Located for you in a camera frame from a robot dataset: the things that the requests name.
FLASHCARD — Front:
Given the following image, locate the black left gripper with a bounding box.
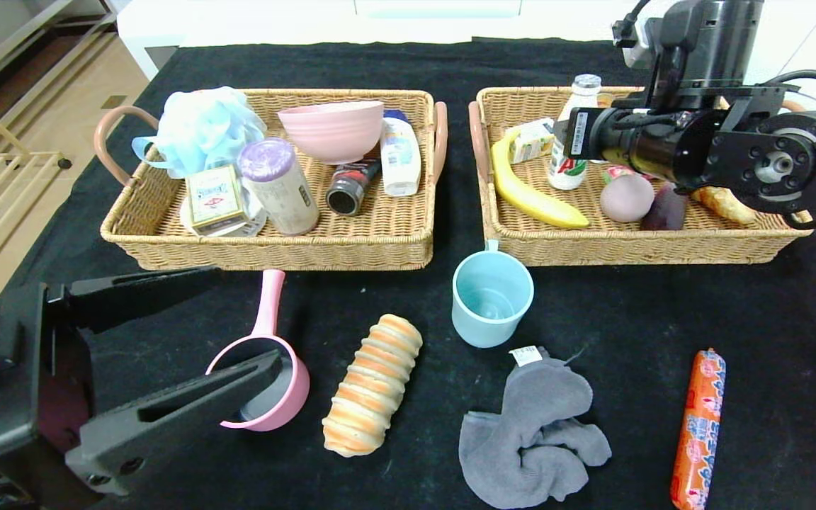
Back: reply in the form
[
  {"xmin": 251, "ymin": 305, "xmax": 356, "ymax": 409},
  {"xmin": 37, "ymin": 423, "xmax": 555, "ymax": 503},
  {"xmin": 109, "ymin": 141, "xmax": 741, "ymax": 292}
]
[{"xmin": 0, "ymin": 267, "xmax": 283, "ymax": 510}]

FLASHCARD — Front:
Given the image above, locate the pink saucepan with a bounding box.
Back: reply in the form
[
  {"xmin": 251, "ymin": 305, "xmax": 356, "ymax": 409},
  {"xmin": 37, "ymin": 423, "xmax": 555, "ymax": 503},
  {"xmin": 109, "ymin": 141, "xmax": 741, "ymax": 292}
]
[{"xmin": 206, "ymin": 270, "xmax": 312, "ymax": 433}]

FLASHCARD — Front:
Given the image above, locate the light blue mug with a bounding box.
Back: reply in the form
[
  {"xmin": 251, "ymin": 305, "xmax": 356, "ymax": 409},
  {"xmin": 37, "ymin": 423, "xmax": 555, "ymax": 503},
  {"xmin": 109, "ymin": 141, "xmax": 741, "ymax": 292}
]
[{"xmin": 451, "ymin": 240, "xmax": 535, "ymax": 349}]

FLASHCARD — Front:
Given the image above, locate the white drink bottle green label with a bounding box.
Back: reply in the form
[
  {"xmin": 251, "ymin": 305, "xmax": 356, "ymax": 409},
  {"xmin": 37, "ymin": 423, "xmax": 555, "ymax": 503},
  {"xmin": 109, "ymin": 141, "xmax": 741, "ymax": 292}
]
[{"xmin": 548, "ymin": 74, "xmax": 604, "ymax": 191}]

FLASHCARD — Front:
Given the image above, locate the orange sausage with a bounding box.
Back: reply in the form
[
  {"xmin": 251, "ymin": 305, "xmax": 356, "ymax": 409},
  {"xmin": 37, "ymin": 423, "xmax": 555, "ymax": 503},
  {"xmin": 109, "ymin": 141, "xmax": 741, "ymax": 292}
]
[{"xmin": 669, "ymin": 348, "xmax": 727, "ymax": 510}]

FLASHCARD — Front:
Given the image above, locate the green and white soap box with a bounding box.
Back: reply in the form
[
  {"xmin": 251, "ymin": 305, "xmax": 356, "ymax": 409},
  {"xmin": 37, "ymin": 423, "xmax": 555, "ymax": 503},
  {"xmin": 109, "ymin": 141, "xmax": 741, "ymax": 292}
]
[{"xmin": 186, "ymin": 164, "xmax": 251, "ymax": 237}]

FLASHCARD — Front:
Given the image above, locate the white plastic packet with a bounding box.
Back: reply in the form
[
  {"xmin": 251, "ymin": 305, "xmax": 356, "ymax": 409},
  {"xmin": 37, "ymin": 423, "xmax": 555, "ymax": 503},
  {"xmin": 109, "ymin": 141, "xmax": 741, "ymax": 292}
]
[{"xmin": 180, "ymin": 197, "xmax": 271, "ymax": 238}]

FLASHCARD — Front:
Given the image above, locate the beige canister with purple lid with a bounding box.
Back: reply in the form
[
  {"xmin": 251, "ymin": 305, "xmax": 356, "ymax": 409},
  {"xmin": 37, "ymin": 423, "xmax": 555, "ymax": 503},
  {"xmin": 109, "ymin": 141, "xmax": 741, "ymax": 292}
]
[{"xmin": 237, "ymin": 137, "xmax": 322, "ymax": 237}]

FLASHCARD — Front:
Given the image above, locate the beige wheeled rack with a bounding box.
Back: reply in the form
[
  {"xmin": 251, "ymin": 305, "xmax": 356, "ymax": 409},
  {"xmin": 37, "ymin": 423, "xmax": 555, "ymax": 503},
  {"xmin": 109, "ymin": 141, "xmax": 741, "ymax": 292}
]
[{"xmin": 0, "ymin": 81, "xmax": 74, "ymax": 298}]

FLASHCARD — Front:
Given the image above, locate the striped bread roll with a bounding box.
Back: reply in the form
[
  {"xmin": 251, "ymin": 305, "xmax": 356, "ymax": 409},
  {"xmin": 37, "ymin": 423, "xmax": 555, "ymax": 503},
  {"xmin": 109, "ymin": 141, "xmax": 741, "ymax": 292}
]
[{"xmin": 322, "ymin": 314, "xmax": 424, "ymax": 458}]

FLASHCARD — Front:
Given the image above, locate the light blue bath loofah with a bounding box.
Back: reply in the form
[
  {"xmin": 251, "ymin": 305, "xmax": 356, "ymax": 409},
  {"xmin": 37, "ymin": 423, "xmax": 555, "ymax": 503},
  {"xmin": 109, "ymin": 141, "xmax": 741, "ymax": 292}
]
[{"xmin": 132, "ymin": 86, "xmax": 269, "ymax": 180}]

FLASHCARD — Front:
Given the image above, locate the black and red tube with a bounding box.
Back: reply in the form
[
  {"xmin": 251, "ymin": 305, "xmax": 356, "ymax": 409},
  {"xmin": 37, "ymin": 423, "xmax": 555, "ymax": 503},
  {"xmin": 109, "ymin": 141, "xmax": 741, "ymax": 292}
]
[{"xmin": 326, "ymin": 159, "xmax": 383, "ymax": 217}]

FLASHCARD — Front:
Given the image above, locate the pink ribbed bowl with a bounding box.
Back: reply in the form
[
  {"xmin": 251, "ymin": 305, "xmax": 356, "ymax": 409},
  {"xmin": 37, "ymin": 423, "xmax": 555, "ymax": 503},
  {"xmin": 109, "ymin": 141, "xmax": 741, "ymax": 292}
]
[{"xmin": 277, "ymin": 101, "xmax": 386, "ymax": 166}]

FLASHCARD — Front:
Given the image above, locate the white lotion tube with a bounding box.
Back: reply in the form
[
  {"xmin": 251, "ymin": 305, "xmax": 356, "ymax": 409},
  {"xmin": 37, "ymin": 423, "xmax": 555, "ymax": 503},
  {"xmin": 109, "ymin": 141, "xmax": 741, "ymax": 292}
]
[{"xmin": 380, "ymin": 110, "xmax": 424, "ymax": 198}]

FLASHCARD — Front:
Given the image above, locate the grey towel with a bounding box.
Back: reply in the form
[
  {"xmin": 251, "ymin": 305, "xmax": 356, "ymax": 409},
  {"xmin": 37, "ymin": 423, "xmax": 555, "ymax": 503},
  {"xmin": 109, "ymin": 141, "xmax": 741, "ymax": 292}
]
[{"xmin": 458, "ymin": 346, "xmax": 613, "ymax": 510}]

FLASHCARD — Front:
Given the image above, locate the yellow banana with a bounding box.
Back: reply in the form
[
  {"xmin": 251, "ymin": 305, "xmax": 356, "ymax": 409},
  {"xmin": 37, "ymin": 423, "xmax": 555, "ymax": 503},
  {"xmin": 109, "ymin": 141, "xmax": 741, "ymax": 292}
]
[{"xmin": 490, "ymin": 127, "xmax": 590, "ymax": 230}]

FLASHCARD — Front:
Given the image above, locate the small white yellow carton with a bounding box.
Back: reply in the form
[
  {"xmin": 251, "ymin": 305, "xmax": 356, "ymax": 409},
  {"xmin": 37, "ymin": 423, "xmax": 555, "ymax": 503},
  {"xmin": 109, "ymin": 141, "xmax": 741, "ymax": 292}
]
[{"xmin": 507, "ymin": 118, "xmax": 557, "ymax": 165}]

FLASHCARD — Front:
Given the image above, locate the pink egg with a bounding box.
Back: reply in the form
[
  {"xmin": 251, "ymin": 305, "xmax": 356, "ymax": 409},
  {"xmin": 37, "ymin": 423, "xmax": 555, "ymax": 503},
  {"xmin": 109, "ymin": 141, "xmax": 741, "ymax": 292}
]
[{"xmin": 599, "ymin": 174, "xmax": 655, "ymax": 224}]

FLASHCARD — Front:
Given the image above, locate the purple eggplant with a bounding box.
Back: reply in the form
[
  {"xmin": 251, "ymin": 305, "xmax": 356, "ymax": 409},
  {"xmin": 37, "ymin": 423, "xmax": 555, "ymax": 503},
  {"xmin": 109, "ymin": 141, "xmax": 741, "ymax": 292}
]
[{"xmin": 640, "ymin": 183, "xmax": 689, "ymax": 232}]

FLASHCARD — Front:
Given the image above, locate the golden croissant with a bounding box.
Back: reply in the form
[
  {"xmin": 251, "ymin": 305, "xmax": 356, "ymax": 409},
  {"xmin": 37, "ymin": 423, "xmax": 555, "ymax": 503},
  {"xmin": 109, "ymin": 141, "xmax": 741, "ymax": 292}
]
[{"xmin": 691, "ymin": 186, "xmax": 756, "ymax": 226}]

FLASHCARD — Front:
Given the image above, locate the wicker basket with brown handles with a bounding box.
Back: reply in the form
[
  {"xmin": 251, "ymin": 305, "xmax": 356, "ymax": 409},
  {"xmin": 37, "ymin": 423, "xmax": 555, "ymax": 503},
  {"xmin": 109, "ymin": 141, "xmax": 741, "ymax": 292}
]
[
  {"xmin": 468, "ymin": 86, "xmax": 816, "ymax": 267},
  {"xmin": 93, "ymin": 88, "xmax": 449, "ymax": 272}
]

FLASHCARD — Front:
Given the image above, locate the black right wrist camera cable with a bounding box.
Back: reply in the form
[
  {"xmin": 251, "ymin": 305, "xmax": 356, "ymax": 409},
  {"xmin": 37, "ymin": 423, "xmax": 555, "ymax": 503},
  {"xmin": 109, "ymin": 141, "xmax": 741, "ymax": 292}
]
[{"xmin": 612, "ymin": 0, "xmax": 653, "ymax": 45}]

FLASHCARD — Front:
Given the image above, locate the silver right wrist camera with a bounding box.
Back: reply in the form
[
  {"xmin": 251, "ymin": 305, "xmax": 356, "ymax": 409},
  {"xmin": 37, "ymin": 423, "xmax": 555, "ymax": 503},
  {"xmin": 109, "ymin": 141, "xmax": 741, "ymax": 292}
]
[{"xmin": 624, "ymin": 18, "xmax": 660, "ymax": 69}]

